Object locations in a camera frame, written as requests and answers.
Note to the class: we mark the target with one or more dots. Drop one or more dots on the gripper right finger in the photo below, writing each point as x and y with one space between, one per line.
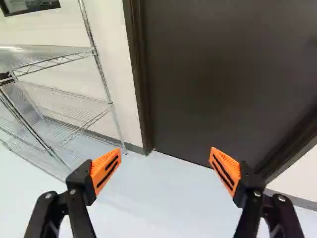
248 188

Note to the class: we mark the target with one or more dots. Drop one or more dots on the dark door with frame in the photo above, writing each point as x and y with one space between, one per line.
218 79

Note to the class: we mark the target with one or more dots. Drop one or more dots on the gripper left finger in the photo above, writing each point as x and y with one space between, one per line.
79 188

